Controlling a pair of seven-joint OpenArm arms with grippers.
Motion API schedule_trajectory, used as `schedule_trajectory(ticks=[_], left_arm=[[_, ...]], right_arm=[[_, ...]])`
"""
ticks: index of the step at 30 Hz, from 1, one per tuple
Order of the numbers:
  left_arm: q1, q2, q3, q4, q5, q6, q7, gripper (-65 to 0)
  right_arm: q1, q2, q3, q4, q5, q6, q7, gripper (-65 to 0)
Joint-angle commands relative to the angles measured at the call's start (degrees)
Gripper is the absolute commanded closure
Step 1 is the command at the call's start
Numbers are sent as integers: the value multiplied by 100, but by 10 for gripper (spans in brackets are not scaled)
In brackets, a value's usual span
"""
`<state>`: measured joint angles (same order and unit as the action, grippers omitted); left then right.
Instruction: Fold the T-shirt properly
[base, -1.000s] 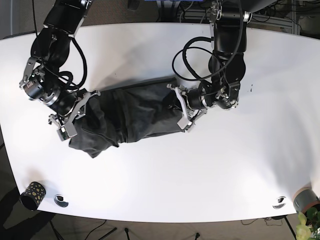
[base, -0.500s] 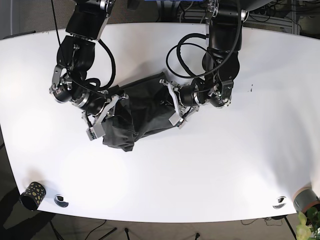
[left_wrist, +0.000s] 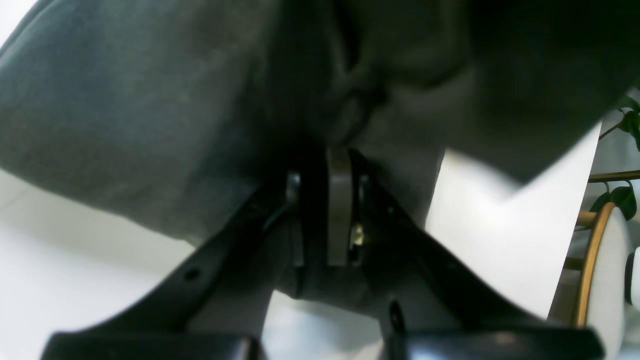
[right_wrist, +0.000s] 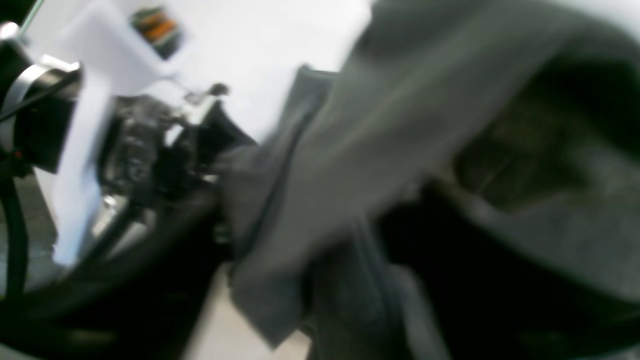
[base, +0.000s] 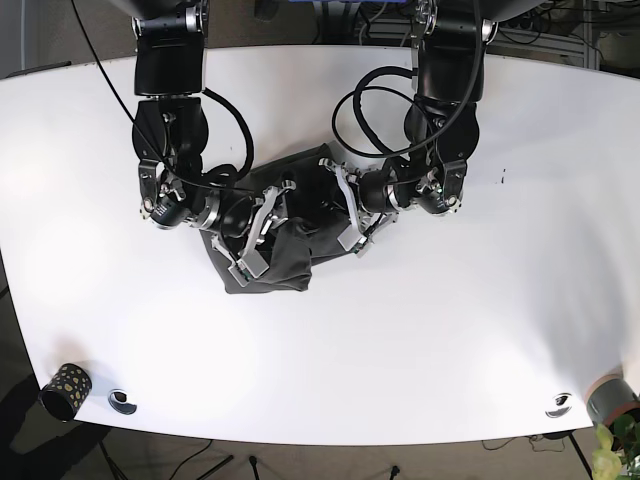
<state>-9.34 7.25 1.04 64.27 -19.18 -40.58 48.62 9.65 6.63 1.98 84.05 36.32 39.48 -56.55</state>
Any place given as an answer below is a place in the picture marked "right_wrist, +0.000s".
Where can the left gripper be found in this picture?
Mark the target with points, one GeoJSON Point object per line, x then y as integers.
{"type": "Point", "coordinates": [118, 129]}

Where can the dark grey T-shirt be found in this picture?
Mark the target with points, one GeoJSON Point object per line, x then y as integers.
{"type": "Point", "coordinates": [466, 187]}

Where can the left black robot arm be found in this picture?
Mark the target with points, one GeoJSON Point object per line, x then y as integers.
{"type": "Point", "coordinates": [157, 274]}

